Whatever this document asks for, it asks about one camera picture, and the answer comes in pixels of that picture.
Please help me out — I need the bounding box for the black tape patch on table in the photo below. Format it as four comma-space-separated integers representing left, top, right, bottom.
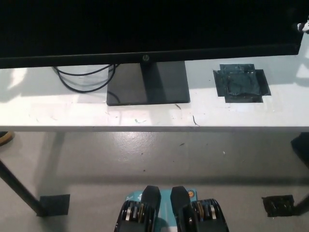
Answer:
212, 63, 272, 103

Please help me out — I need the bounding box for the smooth black floor tape patch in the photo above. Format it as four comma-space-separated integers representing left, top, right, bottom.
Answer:
36, 193, 71, 217

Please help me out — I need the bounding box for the dark bulky object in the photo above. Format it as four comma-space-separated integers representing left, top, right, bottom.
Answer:
290, 132, 309, 168

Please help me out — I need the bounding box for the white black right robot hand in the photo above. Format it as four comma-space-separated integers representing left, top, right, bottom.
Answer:
291, 20, 309, 33

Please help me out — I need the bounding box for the thin black cable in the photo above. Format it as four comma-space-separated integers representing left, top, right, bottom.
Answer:
52, 64, 112, 78
52, 64, 119, 94

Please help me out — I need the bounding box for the brown round object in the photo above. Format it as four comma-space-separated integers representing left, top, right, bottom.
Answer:
0, 131, 16, 147

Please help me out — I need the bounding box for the crumpled black floor tape patch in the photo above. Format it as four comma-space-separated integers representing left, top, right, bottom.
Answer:
261, 194, 296, 218

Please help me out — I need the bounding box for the black computer monitor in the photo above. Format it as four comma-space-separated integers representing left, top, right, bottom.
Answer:
0, 0, 304, 106

